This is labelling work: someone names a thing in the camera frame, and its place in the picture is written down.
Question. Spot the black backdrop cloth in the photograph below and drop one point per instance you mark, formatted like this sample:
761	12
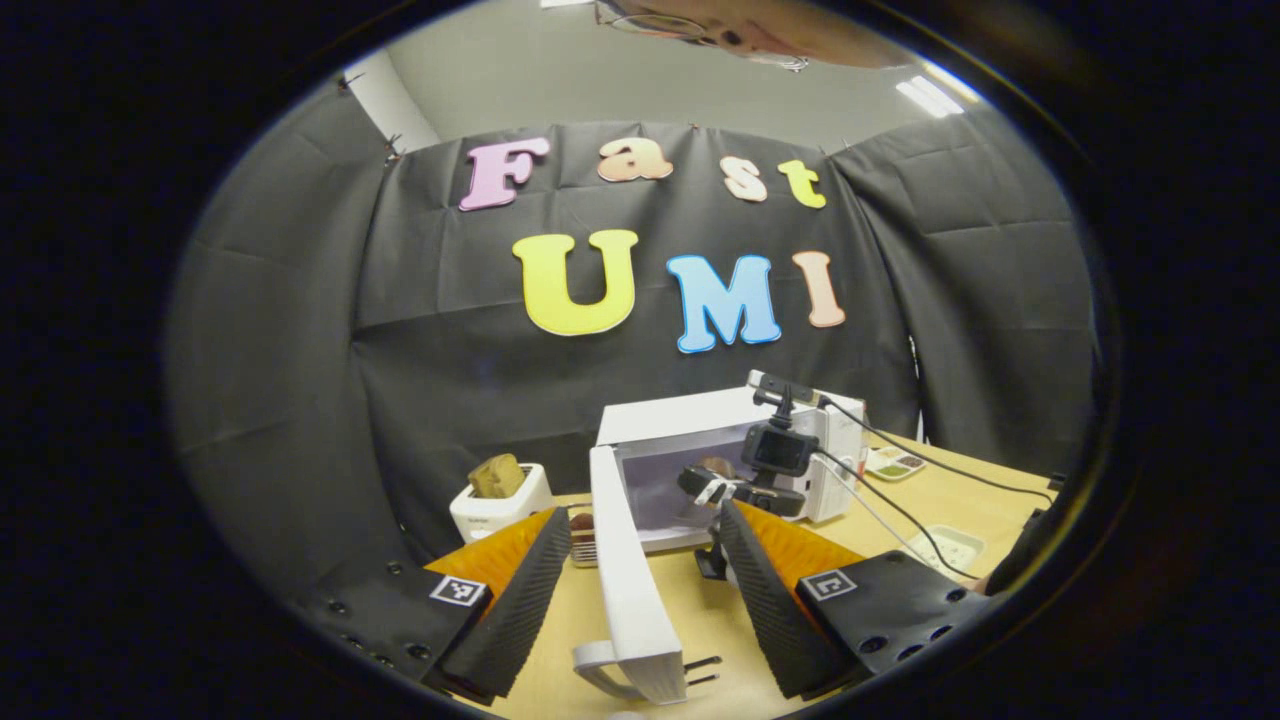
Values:
450	380

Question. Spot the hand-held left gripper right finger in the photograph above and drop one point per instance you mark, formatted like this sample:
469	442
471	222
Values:
770	600

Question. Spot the white divided dish of beans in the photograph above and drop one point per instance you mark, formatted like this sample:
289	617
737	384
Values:
895	463

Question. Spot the glass jar brown contents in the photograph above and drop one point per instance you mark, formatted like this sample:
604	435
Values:
583	535

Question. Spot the white toaster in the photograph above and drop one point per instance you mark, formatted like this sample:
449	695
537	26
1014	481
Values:
500	515

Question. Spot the white microwave oven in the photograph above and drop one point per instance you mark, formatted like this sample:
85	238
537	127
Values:
630	580

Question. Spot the pale green square plate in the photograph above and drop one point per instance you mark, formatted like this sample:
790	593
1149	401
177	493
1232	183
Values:
955	548

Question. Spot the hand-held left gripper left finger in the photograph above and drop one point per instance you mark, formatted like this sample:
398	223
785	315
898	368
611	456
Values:
520	600

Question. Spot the brown food piece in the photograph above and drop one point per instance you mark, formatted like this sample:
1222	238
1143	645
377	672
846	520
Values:
718	465

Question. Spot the brown bread slice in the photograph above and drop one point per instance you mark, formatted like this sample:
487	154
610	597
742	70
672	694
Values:
497	477

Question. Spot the ceiling light panel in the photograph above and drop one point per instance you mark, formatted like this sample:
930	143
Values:
930	97

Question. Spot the long ceiling light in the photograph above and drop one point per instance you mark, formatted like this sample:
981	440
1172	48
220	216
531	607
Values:
565	3

